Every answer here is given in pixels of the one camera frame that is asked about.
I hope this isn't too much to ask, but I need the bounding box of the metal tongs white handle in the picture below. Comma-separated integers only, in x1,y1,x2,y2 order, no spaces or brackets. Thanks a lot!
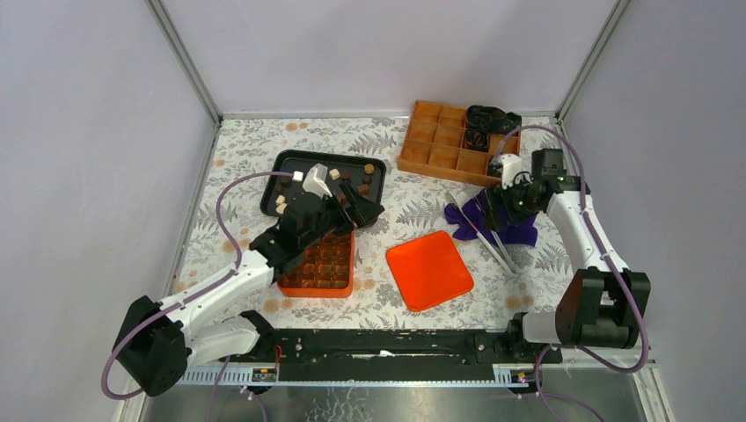
445,193,519,276

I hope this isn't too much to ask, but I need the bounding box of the orange box lid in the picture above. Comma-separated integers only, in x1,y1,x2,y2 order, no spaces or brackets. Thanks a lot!
385,230,474,312

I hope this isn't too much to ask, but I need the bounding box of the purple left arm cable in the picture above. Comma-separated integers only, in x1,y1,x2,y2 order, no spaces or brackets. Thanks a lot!
101,170,296,401

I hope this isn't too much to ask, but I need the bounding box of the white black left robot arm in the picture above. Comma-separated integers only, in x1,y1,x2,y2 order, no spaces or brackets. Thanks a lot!
109,183,384,397

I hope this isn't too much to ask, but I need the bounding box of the orange compartment organizer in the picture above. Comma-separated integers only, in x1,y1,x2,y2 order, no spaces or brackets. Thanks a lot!
398,99,522,186

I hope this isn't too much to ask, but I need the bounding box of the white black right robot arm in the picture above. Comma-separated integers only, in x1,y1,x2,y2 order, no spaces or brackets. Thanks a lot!
485,149,651,363

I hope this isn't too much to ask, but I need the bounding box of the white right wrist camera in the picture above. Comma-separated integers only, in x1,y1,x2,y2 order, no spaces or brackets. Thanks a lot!
493,154,523,190

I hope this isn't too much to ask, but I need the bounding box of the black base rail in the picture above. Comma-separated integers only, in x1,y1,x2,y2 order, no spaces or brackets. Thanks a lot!
230,329,543,384

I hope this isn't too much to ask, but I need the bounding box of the purple cloth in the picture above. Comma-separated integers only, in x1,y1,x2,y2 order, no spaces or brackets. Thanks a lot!
443,192,538,247

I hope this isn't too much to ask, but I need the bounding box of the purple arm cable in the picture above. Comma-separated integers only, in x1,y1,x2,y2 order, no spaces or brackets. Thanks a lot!
101,170,296,401
495,125,651,422

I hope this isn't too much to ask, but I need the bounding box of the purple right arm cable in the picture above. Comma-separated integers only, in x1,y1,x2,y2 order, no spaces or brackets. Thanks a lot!
495,125,651,422

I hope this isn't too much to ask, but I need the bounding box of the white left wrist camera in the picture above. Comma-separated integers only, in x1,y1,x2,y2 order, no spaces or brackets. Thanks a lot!
302,164,333,199

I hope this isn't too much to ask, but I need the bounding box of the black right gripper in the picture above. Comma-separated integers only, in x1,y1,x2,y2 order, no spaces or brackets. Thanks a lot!
480,175,540,233

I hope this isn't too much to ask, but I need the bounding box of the orange chocolate box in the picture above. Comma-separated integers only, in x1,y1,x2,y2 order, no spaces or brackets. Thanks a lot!
277,233,355,299

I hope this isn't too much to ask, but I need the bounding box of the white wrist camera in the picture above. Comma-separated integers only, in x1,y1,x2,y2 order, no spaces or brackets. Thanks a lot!
302,164,333,199
493,154,523,190

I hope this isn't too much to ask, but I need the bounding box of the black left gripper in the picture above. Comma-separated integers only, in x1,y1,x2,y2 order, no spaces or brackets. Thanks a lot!
300,183,384,252

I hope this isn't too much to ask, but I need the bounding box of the black chocolate tray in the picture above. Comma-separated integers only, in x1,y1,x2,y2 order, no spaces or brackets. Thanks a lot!
260,149,387,217

